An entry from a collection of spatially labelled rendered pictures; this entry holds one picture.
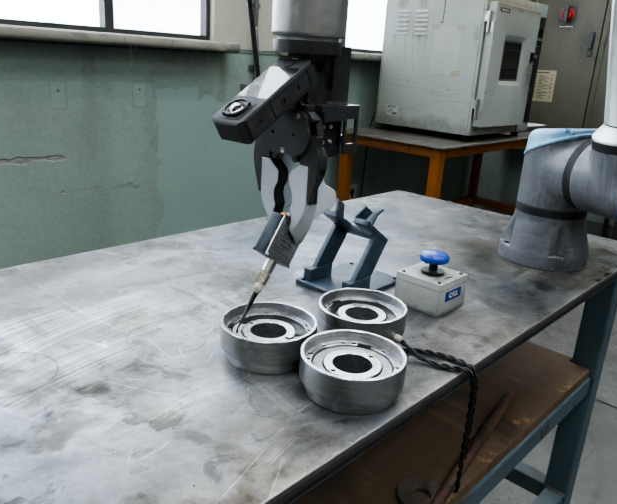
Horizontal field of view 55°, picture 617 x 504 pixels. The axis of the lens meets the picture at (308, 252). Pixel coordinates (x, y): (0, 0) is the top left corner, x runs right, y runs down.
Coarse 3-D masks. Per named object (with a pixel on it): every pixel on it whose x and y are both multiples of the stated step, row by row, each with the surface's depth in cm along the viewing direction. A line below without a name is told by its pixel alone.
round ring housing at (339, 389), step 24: (312, 336) 62; (336, 336) 63; (360, 336) 63; (312, 360) 60; (336, 360) 60; (360, 360) 61; (312, 384) 56; (336, 384) 54; (360, 384) 54; (384, 384) 55; (336, 408) 56; (360, 408) 55; (384, 408) 57
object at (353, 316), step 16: (352, 288) 75; (320, 304) 70; (352, 304) 73; (400, 304) 72; (320, 320) 69; (336, 320) 67; (352, 320) 66; (368, 320) 69; (400, 320) 67; (384, 336) 66
